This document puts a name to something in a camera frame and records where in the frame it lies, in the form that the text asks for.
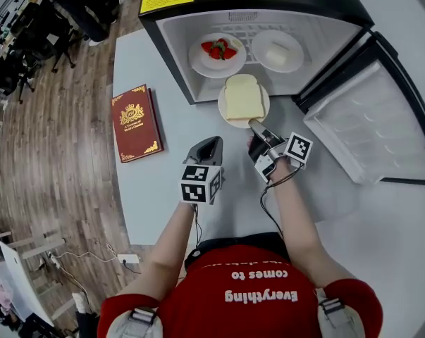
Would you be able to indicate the red hardcover book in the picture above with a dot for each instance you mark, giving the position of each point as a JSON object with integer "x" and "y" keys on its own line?
{"x": 134, "y": 125}

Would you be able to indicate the white plate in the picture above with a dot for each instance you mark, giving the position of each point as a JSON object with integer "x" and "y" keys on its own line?
{"x": 205, "y": 65}
{"x": 259, "y": 48}
{"x": 233, "y": 123}

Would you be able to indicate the red strawberry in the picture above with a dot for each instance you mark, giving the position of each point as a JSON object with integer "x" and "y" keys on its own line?
{"x": 215, "y": 53}
{"x": 207, "y": 46}
{"x": 230, "y": 53}
{"x": 223, "y": 43}

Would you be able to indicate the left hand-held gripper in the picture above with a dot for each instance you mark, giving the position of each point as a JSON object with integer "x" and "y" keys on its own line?
{"x": 194, "y": 185}

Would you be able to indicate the red printed T-shirt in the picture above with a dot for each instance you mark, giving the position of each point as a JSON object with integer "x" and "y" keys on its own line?
{"x": 233, "y": 315}

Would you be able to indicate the white desk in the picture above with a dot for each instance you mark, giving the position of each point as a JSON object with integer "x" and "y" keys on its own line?
{"x": 22, "y": 280}

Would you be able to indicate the yellow sticker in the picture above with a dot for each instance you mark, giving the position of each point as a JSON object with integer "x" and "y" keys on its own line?
{"x": 166, "y": 0}

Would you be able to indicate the person's left forearm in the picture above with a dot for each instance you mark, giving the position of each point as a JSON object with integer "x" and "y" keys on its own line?
{"x": 170, "y": 238}

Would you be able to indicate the black office chair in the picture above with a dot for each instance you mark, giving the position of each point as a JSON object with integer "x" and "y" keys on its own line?
{"x": 7, "y": 79}
{"x": 39, "y": 30}

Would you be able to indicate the small white power strip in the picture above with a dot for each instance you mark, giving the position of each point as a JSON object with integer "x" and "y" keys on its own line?
{"x": 54, "y": 260}

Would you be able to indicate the white-lined refrigerator door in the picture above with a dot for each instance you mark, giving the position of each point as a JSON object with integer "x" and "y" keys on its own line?
{"x": 374, "y": 118}

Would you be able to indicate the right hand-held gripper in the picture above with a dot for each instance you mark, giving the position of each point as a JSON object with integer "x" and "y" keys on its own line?
{"x": 298, "y": 150}

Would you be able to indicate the black mini fridge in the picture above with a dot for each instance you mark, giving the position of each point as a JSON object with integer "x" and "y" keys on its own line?
{"x": 170, "y": 48}

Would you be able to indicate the clear fridge shelf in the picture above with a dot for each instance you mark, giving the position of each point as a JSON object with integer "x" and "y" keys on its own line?
{"x": 249, "y": 37}

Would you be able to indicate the black trousers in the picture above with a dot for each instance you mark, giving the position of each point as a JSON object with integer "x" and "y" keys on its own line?
{"x": 233, "y": 241}

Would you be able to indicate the person's right hand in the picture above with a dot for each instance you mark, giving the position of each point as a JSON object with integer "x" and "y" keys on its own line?
{"x": 250, "y": 141}

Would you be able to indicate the pale butter block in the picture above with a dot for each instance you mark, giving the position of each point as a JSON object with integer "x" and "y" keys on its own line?
{"x": 278, "y": 54}

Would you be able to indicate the person's right forearm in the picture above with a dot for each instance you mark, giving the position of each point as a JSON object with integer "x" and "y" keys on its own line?
{"x": 296, "y": 217}

